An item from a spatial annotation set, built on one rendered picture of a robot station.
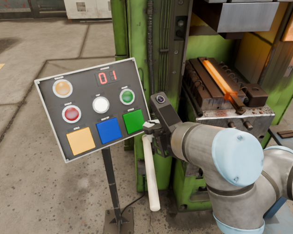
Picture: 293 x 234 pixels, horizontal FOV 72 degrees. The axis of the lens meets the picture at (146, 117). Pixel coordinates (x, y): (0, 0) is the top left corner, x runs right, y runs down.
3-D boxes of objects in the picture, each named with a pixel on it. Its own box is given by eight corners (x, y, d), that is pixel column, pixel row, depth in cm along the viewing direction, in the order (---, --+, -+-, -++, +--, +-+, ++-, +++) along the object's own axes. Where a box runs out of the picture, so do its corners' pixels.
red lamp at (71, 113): (79, 121, 66) (76, 111, 63) (64, 122, 66) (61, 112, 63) (81, 115, 68) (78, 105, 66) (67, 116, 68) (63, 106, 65)
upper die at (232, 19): (269, 31, 75) (280, 2, 69) (216, 32, 73) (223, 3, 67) (224, 7, 107) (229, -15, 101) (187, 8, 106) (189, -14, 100)
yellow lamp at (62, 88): (70, 96, 64) (67, 84, 61) (56, 97, 64) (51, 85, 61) (72, 91, 67) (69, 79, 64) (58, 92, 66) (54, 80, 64)
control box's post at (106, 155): (122, 225, 143) (100, 98, 75) (116, 225, 143) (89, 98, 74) (122, 219, 146) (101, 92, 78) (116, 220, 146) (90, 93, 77)
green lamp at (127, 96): (134, 103, 74) (133, 93, 71) (121, 104, 74) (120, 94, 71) (133, 99, 76) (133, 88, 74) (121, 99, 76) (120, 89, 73)
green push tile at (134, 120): (146, 127, 77) (140, 109, 76) (128, 134, 74) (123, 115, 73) (144, 126, 79) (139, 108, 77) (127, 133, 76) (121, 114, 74)
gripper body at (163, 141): (153, 152, 59) (177, 165, 48) (145, 125, 57) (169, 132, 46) (174, 143, 62) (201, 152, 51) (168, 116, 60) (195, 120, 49)
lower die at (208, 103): (241, 108, 97) (246, 93, 92) (200, 110, 96) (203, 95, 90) (211, 68, 130) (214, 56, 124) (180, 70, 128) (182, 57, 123)
